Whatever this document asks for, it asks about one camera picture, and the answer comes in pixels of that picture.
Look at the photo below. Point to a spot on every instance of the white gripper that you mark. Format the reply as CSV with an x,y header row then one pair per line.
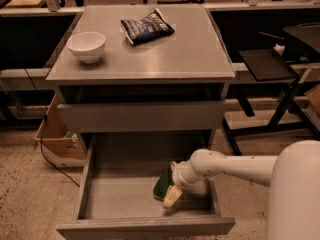
x,y
177,178

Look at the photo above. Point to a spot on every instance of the green and yellow sponge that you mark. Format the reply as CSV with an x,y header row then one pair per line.
x,y
162,185

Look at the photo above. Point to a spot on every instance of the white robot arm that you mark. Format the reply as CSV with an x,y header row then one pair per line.
x,y
293,179

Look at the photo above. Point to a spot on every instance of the open grey middle drawer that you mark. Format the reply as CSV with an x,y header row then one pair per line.
x,y
116,200

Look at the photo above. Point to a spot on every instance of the closed grey top drawer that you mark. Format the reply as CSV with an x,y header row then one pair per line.
x,y
135,117

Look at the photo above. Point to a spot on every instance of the grey drawer cabinet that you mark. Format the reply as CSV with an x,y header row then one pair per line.
x,y
190,65

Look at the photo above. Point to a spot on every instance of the cardboard box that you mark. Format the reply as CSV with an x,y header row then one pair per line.
x,y
60,146

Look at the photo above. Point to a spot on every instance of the black rolling stand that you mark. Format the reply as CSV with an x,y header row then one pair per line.
x,y
273,107

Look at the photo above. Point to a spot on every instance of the black tray shelf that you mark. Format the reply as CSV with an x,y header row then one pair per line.
x,y
267,65

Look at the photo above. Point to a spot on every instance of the dark blue chip bag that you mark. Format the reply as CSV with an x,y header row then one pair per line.
x,y
151,27

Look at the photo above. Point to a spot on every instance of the white ceramic bowl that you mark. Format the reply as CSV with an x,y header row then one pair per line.
x,y
88,47

